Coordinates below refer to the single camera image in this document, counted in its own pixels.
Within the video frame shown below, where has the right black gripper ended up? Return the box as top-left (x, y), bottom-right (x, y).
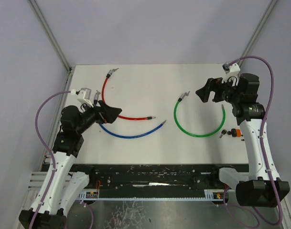
top-left (195, 74), bottom-right (242, 105)

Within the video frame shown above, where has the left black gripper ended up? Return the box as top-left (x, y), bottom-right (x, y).
top-left (77, 100), bottom-right (122, 135)

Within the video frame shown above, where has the green cable lock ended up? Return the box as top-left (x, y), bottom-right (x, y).
top-left (173, 91), bottom-right (226, 138)

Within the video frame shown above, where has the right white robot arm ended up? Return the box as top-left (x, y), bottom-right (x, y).
top-left (195, 73), bottom-right (290, 208)

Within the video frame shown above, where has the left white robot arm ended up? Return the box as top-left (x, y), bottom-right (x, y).
top-left (19, 100), bottom-right (122, 229)

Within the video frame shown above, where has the black head key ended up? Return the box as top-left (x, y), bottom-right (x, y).
top-left (219, 129), bottom-right (227, 138)

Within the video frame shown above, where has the orange black padlock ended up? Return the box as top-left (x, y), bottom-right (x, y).
top-left (227, 128), bottom-right (245, 141)

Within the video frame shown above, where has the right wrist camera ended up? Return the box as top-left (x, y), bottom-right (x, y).
top-left (222, 63), bottom-right (240, 83)

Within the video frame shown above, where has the red cable lock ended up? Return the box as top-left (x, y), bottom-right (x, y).
top-left (101, 68), bottom-right (156, 121)

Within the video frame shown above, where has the blue cable lock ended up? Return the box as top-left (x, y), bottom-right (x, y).
top-left (99, 116), bottom-right (166, 139)

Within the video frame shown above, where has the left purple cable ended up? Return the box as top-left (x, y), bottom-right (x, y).
top-left (28, 90), bottom-right (73, 229)

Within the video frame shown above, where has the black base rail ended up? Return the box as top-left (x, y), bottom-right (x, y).
top-left (70, 164), bottom-right (226, 200)

